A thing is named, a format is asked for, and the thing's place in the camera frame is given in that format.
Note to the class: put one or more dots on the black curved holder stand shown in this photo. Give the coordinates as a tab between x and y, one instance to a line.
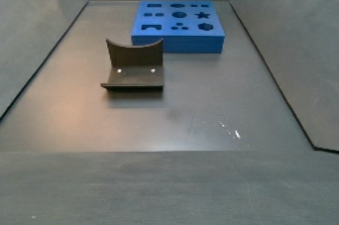
136	66

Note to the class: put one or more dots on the blue shape-sorter block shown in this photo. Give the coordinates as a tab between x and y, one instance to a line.
187	24

